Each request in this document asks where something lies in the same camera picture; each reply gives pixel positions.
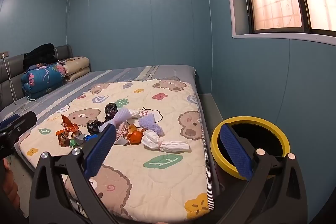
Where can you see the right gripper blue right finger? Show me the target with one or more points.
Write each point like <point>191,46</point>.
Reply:
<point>238,155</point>

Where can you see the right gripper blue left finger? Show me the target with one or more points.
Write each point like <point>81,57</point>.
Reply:
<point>97,149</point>

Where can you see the green and silver wrapper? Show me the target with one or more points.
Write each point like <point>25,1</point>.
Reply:
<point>78,138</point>

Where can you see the pink cloth bundle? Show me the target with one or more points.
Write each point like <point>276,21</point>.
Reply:
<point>121,134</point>

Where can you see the black patterned plastic bag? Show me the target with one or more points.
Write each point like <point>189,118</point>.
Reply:
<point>110,111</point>

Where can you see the white foam net sleeve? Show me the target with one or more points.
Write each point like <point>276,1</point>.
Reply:
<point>121,116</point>

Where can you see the white tissue bundle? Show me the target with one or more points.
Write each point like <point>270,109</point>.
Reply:
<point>152,141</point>

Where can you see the white tissue wad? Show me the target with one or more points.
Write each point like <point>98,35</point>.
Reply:
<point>135,114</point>

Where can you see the purple foam net sleeve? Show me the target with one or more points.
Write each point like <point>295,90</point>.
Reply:
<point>148,123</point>

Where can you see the orange snack wrapper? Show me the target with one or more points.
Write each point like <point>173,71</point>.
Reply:
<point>68,128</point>

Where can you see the person's left hand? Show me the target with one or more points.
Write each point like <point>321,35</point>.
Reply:
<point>10,187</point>

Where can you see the blue floral folded quilt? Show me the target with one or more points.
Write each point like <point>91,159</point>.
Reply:
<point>38,81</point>

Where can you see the grey padded headboard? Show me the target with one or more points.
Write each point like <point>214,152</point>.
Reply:
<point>12,71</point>

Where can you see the cream bear print quilt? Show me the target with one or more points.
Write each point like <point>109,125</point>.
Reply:
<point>135,182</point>

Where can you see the black clothing pile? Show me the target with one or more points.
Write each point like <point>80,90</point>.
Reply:
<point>44,54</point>

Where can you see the beige folded blanket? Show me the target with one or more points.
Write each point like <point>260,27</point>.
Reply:
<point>76,67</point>

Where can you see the grey striped bed mattress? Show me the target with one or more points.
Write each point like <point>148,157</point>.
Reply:
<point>58,98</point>

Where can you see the wall power socket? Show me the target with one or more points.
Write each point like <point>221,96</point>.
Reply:
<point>4,54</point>

